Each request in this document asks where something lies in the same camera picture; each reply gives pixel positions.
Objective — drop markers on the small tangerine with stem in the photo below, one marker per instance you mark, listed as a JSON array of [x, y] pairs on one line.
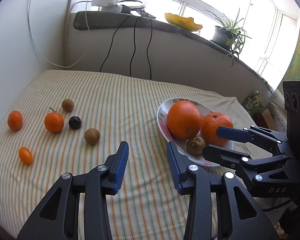
[[54, 123]]

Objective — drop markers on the dark purple plum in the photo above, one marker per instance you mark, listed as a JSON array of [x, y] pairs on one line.
[[75, 122]]

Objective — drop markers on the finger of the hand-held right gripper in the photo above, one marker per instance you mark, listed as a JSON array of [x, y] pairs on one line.
[[225, 155], [232, 133]]

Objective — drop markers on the black power adapter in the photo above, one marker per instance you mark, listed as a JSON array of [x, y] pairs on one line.
[[126, 8]]

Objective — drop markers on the dark flower pot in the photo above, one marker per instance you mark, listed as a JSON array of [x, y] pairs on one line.
[[218, 37]]

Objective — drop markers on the striped tablecloth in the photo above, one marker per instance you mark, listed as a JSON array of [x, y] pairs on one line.
[[115, 100]]

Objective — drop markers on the medium bumpy orange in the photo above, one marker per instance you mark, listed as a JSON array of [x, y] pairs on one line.
[[210, 122]]

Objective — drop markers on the grey stone windowsill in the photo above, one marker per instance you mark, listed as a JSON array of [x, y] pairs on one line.
[[95, 21]]

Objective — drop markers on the spider plant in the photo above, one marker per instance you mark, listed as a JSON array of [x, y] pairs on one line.
[[231, 27]]

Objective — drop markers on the white power adapter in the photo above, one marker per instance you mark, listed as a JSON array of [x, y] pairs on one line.
[[112, 8]]

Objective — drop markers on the yellow wavy bowl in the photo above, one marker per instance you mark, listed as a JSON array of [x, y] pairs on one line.
[[182, 22]]

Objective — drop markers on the white floral plate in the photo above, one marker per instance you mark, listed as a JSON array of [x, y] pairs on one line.
[[182, 146]]

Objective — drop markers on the cardboard box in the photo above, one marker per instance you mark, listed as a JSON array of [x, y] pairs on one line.
[[266, 116]]

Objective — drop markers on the greenish brown kiwi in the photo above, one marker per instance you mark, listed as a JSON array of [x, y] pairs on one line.
[[195, 145]]

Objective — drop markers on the orange kumquat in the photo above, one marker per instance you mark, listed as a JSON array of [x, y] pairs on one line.
[[25, 155]]

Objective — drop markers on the green snack bag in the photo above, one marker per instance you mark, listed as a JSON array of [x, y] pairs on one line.
[[252, 102]]

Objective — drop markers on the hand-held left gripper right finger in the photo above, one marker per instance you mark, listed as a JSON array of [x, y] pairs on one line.
[[173, 165]]

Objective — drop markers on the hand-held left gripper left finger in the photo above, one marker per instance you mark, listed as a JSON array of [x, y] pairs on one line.
[[121, 165]]

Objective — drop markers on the large smooth orange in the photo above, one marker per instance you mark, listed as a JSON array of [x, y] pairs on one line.
[[184, 120]]

